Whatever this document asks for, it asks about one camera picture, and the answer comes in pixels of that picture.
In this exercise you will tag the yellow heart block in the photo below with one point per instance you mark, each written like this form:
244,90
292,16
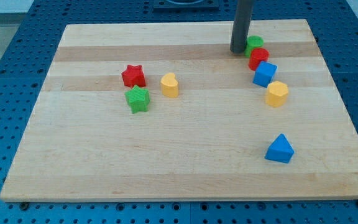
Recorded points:
169,85

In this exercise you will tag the red circle block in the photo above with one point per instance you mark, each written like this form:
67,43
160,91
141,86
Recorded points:
257,56

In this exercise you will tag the green circle block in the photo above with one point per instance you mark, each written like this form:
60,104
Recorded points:
253,42

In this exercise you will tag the green star block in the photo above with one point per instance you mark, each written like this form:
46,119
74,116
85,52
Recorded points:
138,99

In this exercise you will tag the wooden board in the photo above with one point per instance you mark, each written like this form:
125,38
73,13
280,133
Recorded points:
82,143

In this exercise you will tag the red star block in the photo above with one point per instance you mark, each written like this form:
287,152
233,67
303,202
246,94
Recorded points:
133,75

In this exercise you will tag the blue cube block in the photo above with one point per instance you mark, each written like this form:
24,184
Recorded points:
264,74

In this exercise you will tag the yellow hexagon block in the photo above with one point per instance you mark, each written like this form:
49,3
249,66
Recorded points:
276,94

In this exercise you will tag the blue triangle block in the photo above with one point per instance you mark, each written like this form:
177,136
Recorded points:
280,150

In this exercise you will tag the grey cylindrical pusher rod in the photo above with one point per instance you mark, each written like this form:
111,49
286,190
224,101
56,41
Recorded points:
241,25

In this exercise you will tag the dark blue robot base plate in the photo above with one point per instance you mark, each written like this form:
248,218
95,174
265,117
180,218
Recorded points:
162,5

